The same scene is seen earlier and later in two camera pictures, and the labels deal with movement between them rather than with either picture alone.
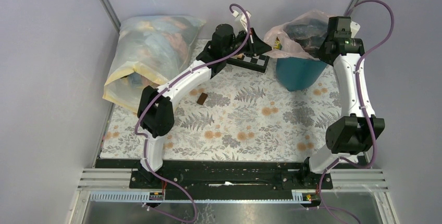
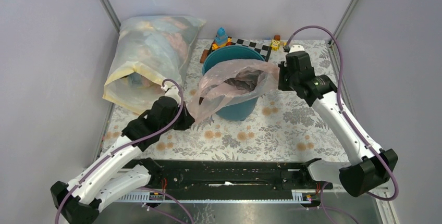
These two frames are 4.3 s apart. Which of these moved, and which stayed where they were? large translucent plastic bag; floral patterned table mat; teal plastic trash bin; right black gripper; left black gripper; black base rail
Moved: left black gripper; teal plastic trash bin; right black gripper
Stayed: large translucent plastic bag; floral patterned table mat; black base rail
